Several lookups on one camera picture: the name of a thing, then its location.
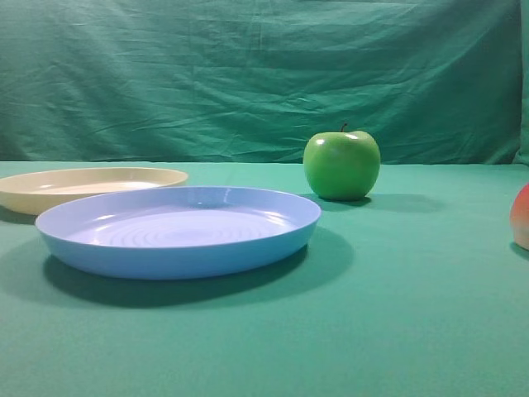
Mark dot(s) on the yellow plastic plate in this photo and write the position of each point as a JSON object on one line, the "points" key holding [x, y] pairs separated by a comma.
{"points": [[34, 193]]}

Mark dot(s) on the blue plastic plate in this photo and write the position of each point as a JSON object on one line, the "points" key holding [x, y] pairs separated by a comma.
{"points": [[178, 233]]}

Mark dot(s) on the green apple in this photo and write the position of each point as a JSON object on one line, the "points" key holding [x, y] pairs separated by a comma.
{"points": [[341, 166]]}

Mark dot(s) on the green table cloth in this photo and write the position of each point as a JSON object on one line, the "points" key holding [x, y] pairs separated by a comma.
{"points": [[419, 291]]}

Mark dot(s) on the green backdrop cloth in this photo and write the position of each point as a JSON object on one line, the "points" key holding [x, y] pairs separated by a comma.
{"points": [[434, 82]]}

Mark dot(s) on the round reddish yellow bread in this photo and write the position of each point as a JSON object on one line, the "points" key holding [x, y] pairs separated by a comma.
{"points": [[519, 218]]}

